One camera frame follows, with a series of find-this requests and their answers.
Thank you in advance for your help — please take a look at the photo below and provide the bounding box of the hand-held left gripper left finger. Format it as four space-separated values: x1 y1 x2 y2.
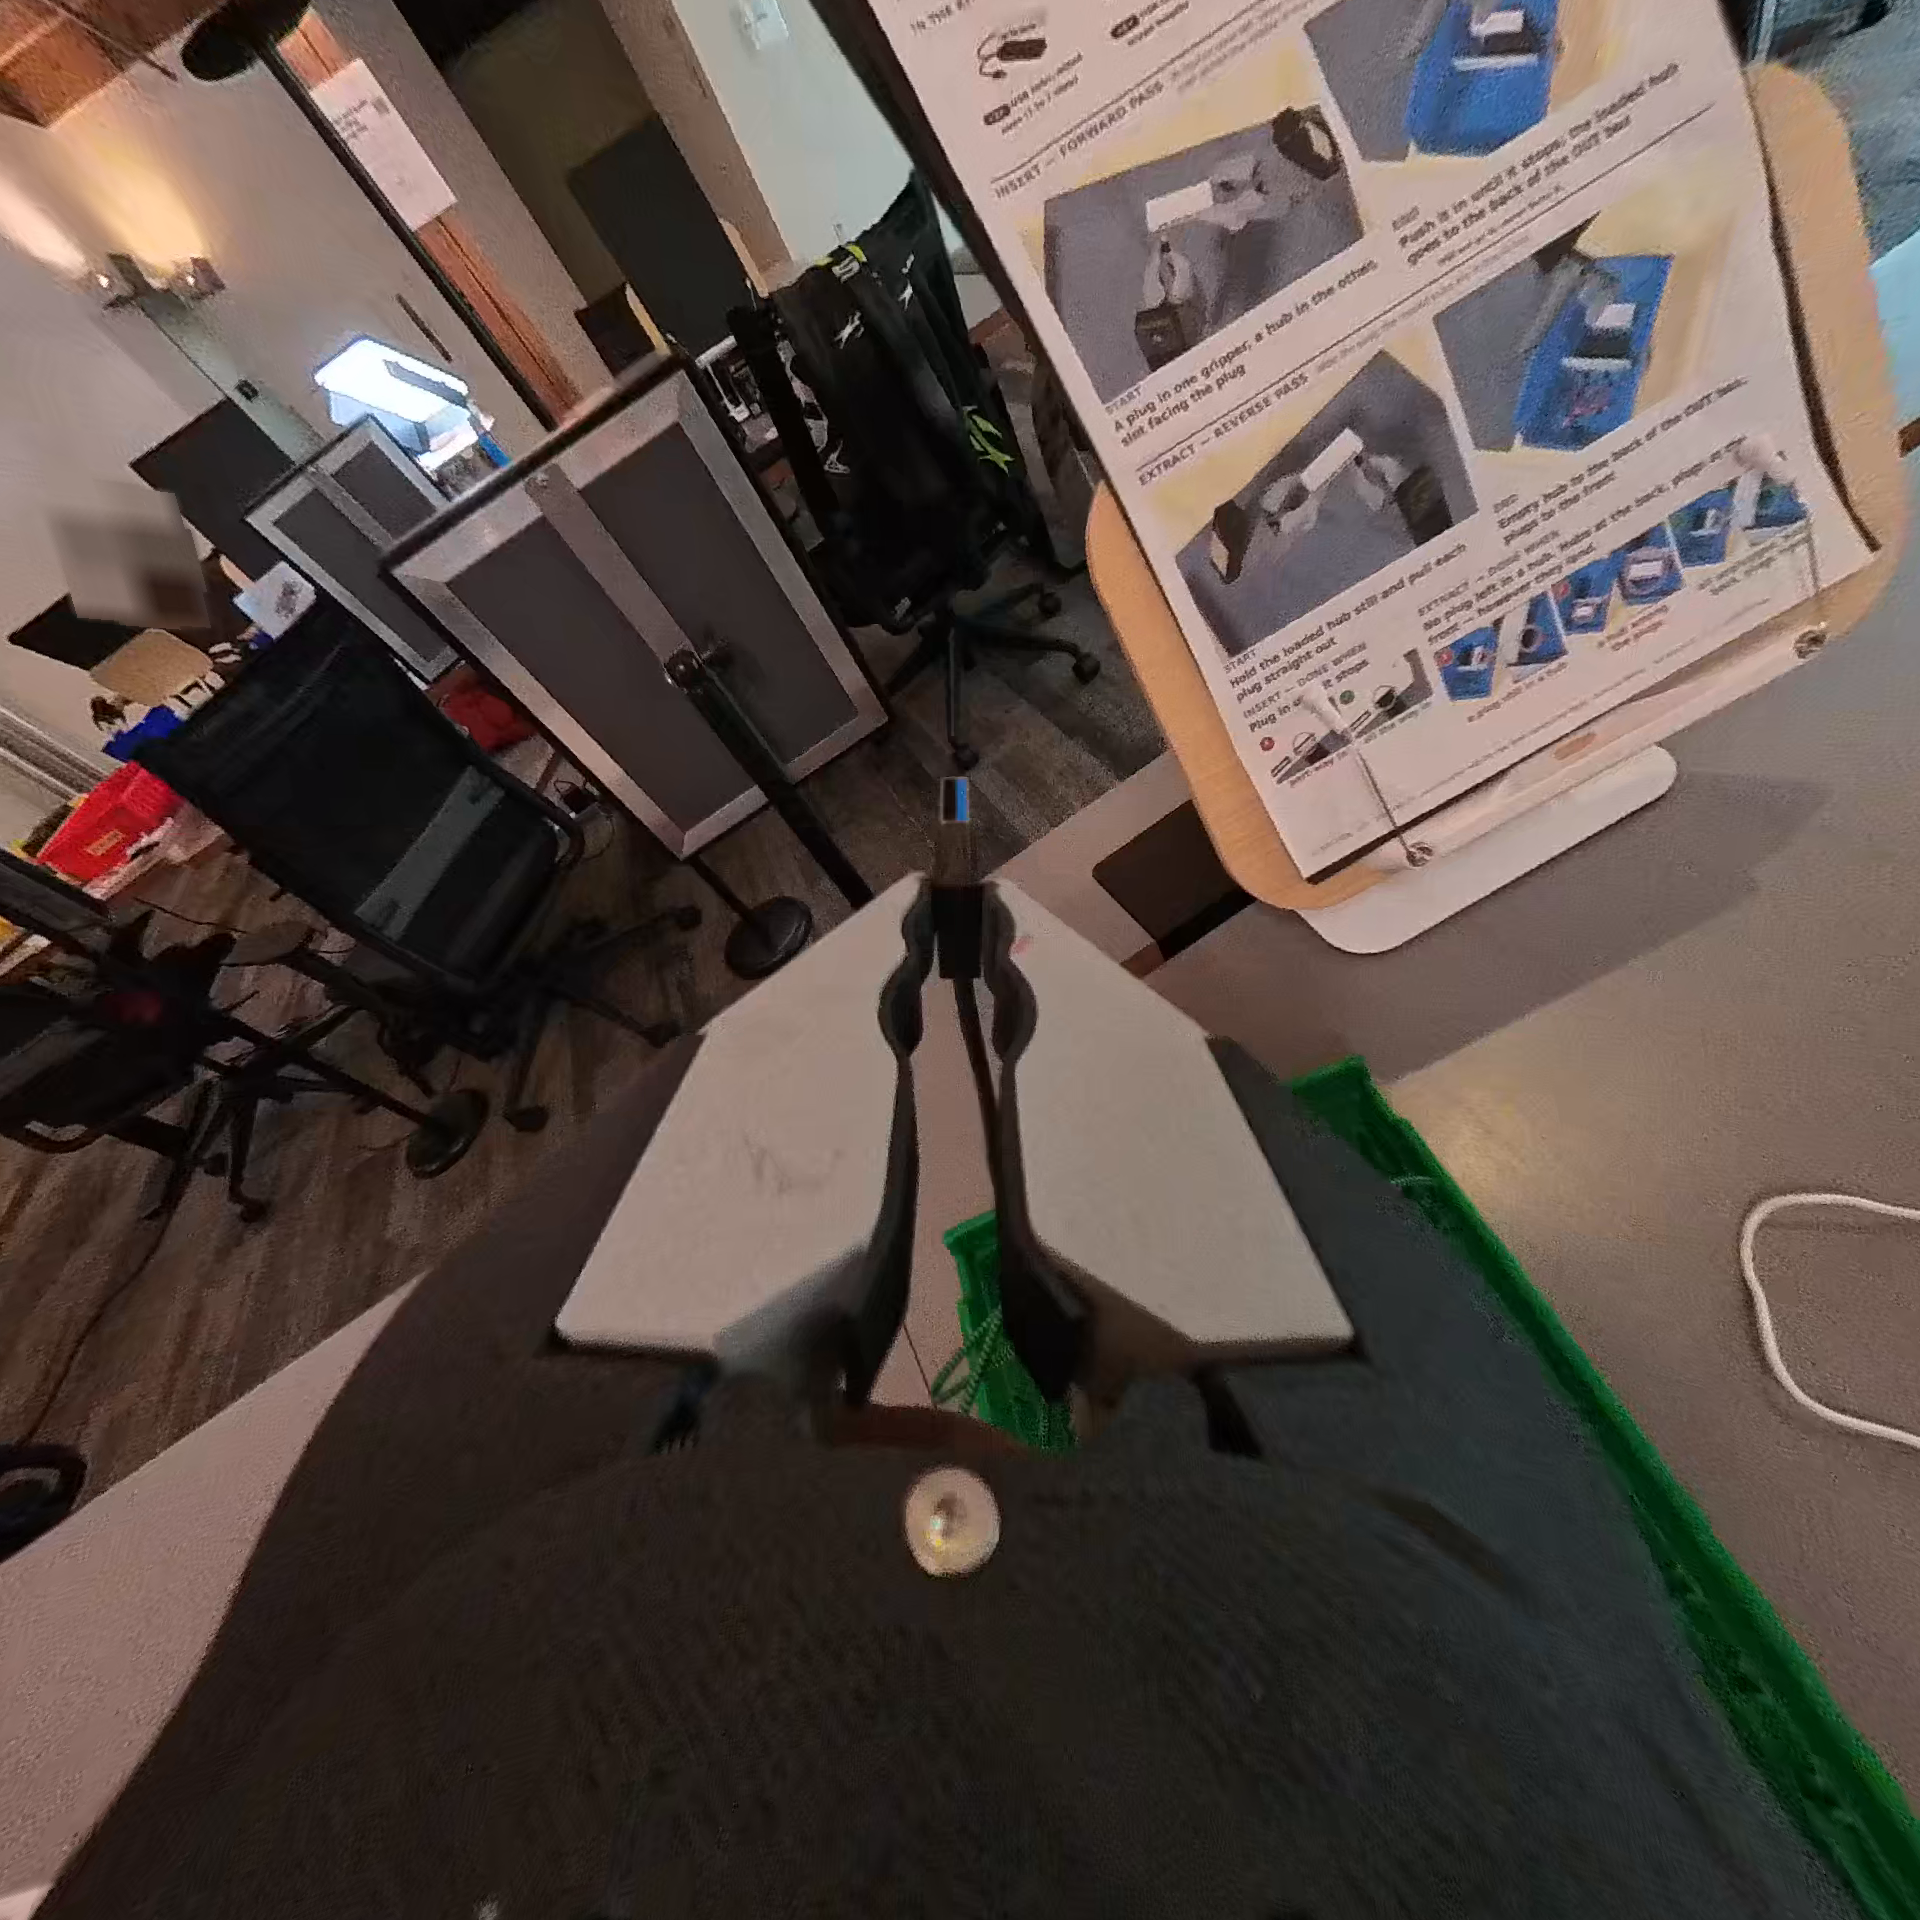
552 879 941 1415

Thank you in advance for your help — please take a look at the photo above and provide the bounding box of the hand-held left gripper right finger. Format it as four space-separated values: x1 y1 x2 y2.
984 879 1360 1440

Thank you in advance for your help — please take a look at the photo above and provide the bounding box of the red storage bin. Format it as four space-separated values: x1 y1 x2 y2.
32 760 186 884

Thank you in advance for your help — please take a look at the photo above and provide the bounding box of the black stanchion post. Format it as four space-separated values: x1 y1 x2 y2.
663 643 875 982

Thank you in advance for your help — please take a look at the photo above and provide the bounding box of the printed instruction sheet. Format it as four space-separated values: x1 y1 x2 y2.
867 0 1889 882

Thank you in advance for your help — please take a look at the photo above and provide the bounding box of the white cable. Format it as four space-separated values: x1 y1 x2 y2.
1738 1190 1920 1451

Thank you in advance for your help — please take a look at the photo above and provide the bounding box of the white paper notice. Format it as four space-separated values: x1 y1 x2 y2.
307 60 460 231

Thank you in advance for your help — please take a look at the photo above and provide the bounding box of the chair draped with black jacket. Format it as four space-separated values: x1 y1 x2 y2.
724 176 1106 771

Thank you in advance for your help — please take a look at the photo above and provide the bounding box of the green plastic bin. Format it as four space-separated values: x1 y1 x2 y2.
937 1055 1920 1920

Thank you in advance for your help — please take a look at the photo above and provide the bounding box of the grey metal cabinet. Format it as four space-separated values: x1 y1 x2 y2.
381 360 889 862
244 417 464 688

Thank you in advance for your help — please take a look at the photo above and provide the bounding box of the black anker usb hub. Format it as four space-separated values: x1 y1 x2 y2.
928 776 1004 1248

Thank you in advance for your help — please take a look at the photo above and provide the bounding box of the black mesh office chair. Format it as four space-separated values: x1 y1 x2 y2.
132 598 704 1137

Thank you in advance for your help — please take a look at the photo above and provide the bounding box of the black monitor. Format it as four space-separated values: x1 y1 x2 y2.
567 116 755 324

